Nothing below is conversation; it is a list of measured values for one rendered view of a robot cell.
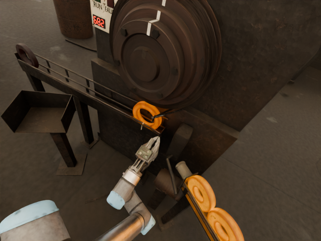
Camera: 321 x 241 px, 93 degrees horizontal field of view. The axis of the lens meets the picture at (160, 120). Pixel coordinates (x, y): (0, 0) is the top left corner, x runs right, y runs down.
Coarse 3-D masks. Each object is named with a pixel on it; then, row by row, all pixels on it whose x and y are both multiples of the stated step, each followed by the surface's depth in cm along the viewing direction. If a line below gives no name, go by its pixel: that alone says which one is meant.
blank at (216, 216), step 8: (216, 208) 63; (208, 216) 66; (216, 216) 61; (224, 216) 58; (216, 224) 63; (224, 224) 58; (232, 224) 56; (216, 232) 63; (224, 232) 63; (232, 232) 55; (240, 232) 55; (224, 240) 60; (232, 240) 55; (240, 240) 54
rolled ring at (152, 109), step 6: (138, 102) 87; (144, 102) 84; (138, 108) 86; (144, 108) 84; (150, 108) 81; (156, 108) 83; (138, 114) 92; (156, 114) 82; (144, 120) 94; (156, 120) 85; (150, 126) 90; (156, 126) 88
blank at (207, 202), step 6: (192, 180) 72; (198, 180) 67; (204, 180) 67; (192, 186) 73; (198, 186) 68; (204, 186) 65; (210, 186) 65; (192, 192) 74; (198, 192) 73; (204, 192) 65; (210, 192) 64; (198, 198) 71; (204, 198) 66; (210, 198) 63; (204, 204) 66; (210, 204) 63; (204, 210) 67
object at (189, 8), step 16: (128, 0) 53; (192, 0) 44; (112, 16) 59; (208, 16) 44; (112, 32) 63; (208, 32) 46; (112, 48) 68; (208, 48) 49; (208, 64) 52; (208, 80) 55; (192, 96) 62
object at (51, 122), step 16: (16, 96) 83; (32, 96) 90; (48, 96) 91; (64, 96) 92; (16, 112) 83; (32, 112) 93; (48, 112) 95; (64, 112) 83; (16, 128) 84; (32, 128) 86; (48, 128) 87; (64, 128) 84; (64, 144) 107; (64, 160) 123; (80, 160) 138
